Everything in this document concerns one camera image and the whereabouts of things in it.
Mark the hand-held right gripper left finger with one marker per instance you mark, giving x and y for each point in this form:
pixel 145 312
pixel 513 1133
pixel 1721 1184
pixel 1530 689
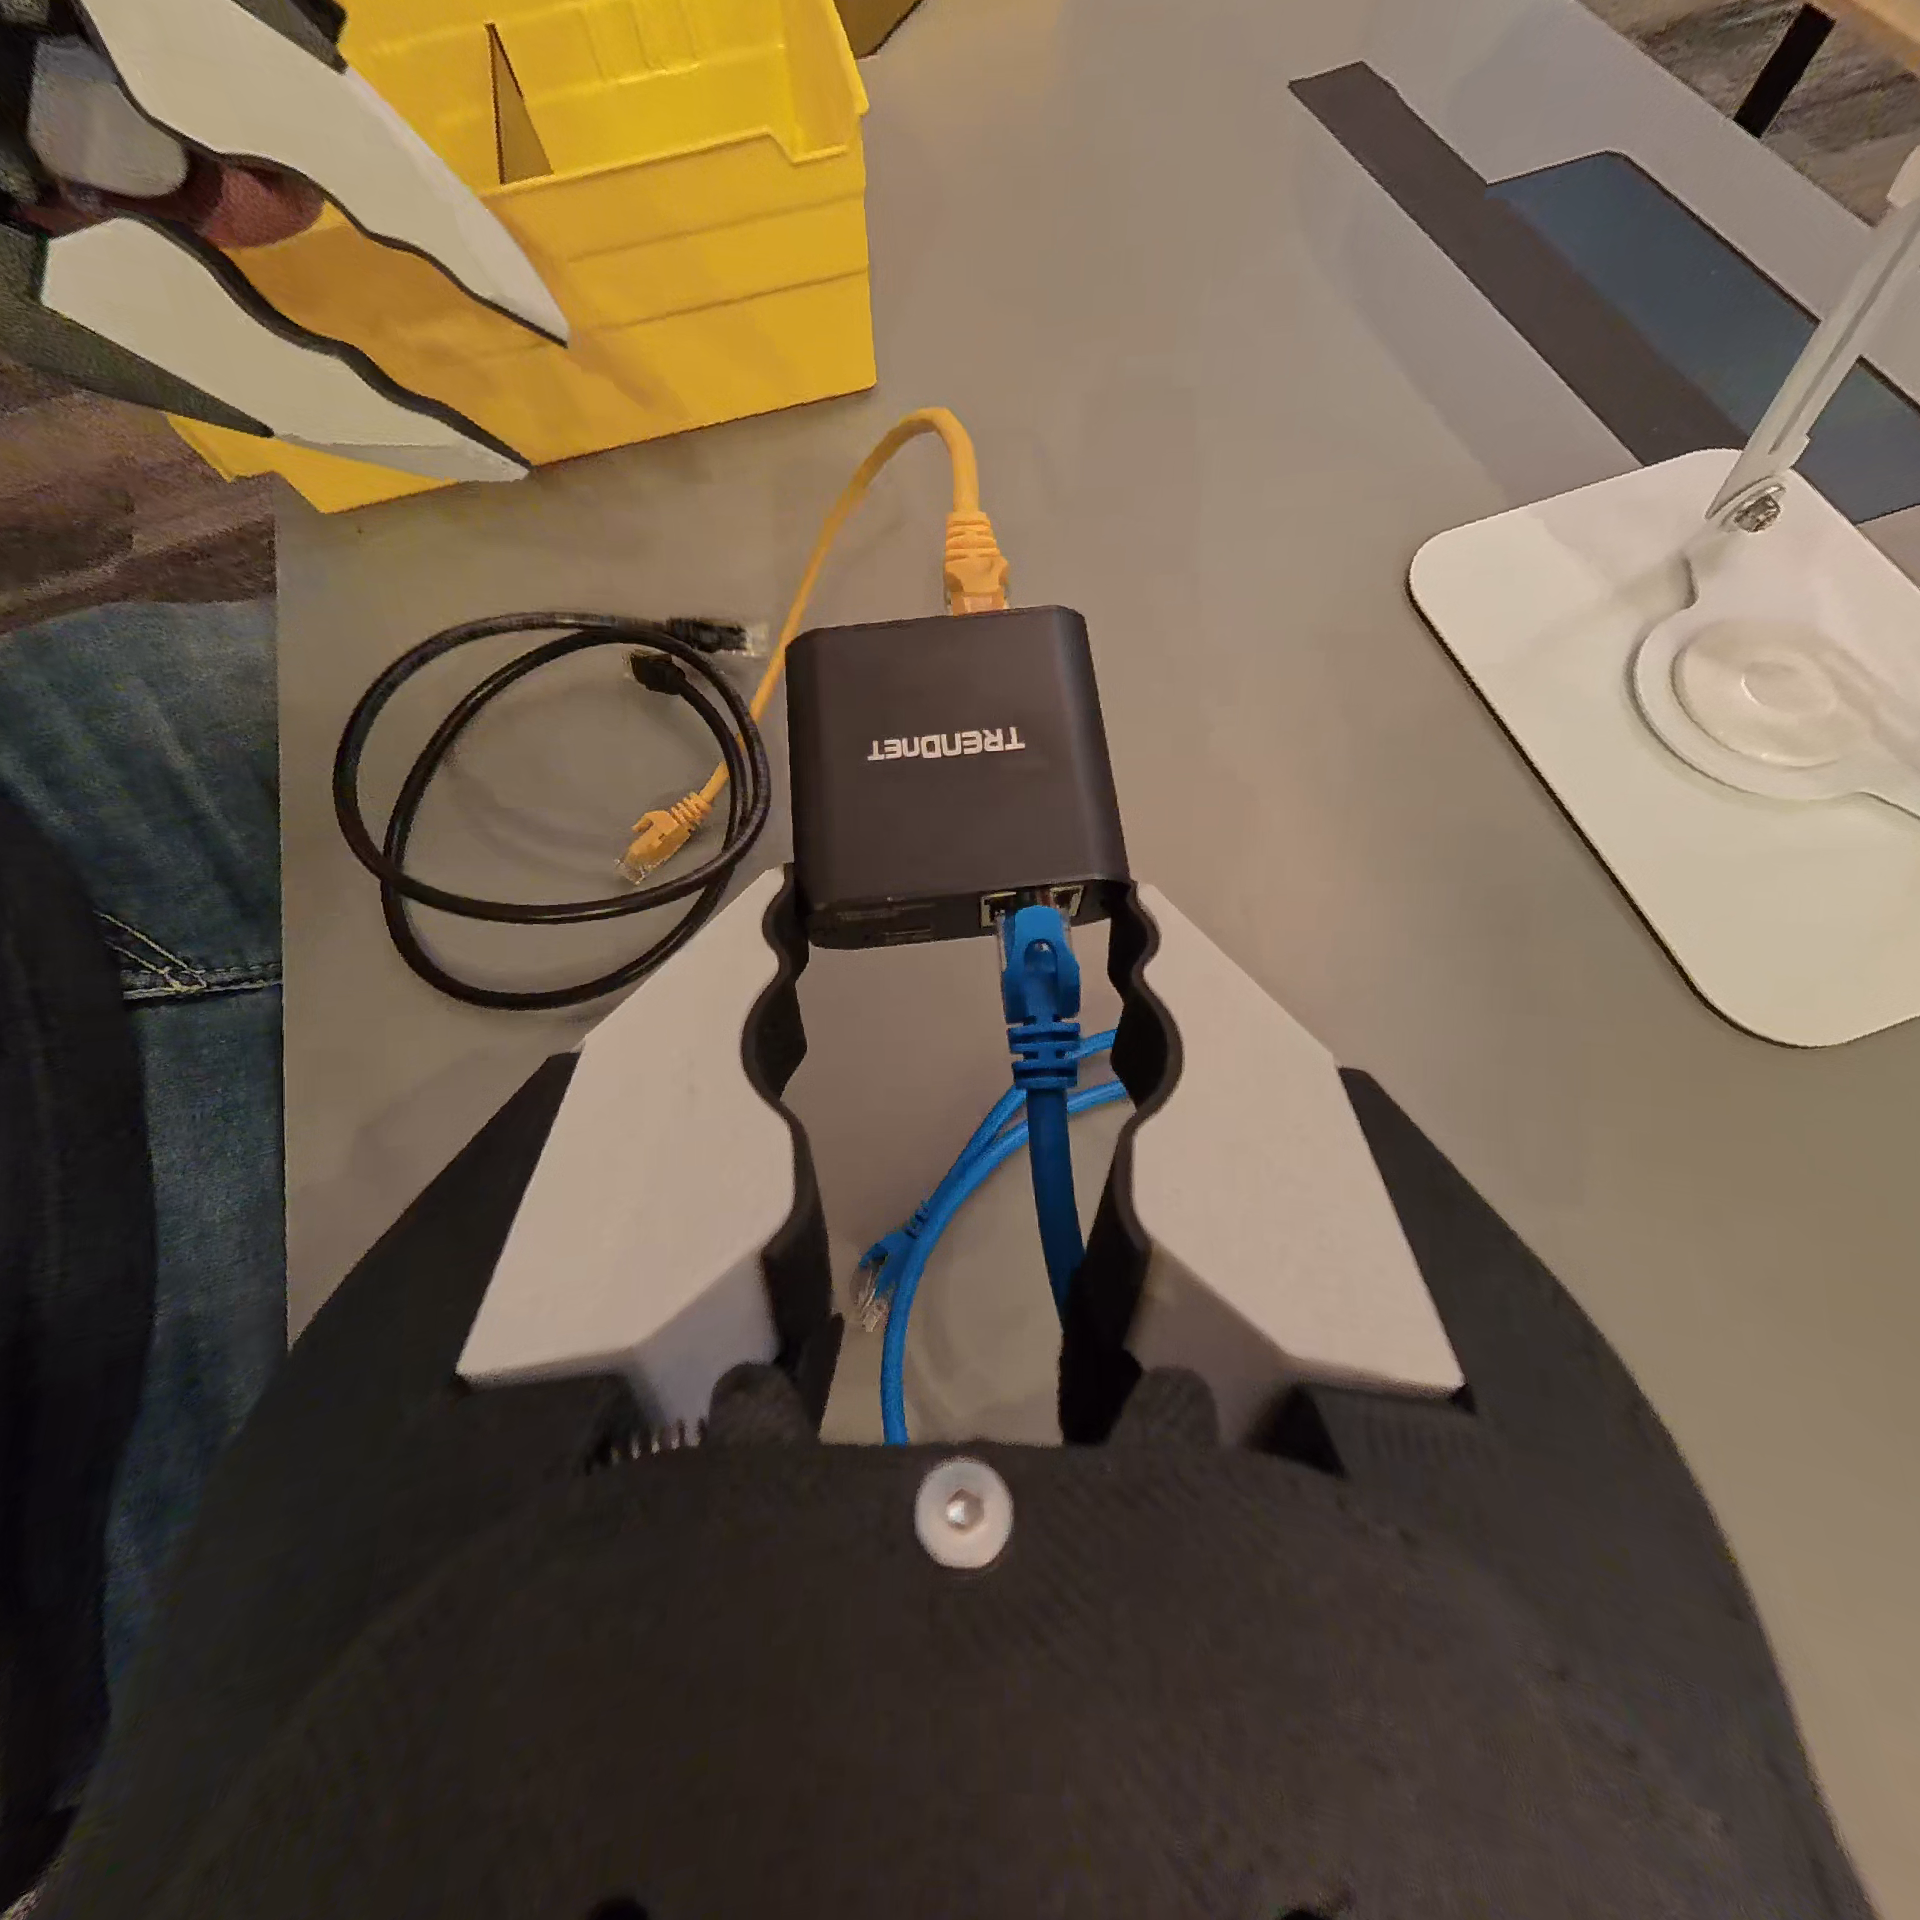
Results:
pixel 629 1201

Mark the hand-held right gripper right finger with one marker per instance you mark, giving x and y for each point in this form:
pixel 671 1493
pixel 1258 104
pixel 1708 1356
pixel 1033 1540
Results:
pixel 1276 1229

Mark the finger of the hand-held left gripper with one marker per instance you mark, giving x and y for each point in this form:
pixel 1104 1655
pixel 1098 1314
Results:
pixel 194 339
pixel 300 106

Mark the black network adapter box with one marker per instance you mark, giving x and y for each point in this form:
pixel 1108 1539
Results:
pixel 953 780

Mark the yellow plastic bin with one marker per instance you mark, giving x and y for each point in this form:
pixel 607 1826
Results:
pixel 674 271

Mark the person's jeans leg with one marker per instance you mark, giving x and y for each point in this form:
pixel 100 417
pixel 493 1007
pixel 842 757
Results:
pixel 148 839

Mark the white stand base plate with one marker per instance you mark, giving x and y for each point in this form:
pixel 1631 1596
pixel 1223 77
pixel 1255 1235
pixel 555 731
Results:
pixel 1575 721

